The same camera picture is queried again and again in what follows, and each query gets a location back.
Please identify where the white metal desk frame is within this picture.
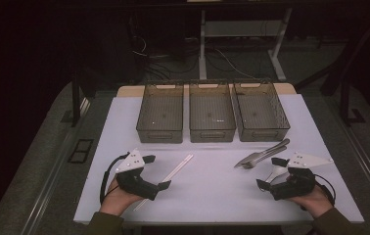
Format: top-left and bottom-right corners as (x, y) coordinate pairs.
(198, 8), (294, 82)

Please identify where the black metal stand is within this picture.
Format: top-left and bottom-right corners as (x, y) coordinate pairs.
(295, 9), (370, 127)

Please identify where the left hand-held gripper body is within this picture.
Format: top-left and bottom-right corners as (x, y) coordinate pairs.
(115, 148), (160, 201)

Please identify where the person's left hand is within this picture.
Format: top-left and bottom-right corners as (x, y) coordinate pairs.
(99, 178), (143, 217)

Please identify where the white table mat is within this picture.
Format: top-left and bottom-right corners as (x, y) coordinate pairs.
(73, 93), (365, 224)

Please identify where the person's right hand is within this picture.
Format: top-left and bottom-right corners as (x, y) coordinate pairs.
(290, 185), (334, 219)

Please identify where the smoky transparent plastic bin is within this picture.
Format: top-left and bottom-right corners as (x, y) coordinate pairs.
(188, 81), (237, 143)
(136, 81), (185, 144)
(232, 79), (291, 143)

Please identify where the white chopstick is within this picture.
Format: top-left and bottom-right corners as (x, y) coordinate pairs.
(163, 155), (195, 183)
(133, 154), (193, 212)

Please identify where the white ceramic spoon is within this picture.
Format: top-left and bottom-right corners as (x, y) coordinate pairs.
(265, 165), (291, 184)

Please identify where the metal fork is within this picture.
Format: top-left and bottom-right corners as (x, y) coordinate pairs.
(241, 145), (288, 170)

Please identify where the right hand-held gripper black cable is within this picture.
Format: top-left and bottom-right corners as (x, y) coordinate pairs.
(314, 174), (337, 208)

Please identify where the hand-held gripper black cable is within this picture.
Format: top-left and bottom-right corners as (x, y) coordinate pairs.
(99, 152), (130, 205)
(314, 174), (337, 208)

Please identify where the left hand-held gripper black cable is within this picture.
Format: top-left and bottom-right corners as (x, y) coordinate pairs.
(99, 152), (130, 205)

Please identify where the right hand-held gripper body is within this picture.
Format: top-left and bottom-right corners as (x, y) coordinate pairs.
(270, 151), (334, 201)

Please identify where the white floor cable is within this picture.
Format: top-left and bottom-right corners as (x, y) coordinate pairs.
(213, 48), (255, 79)

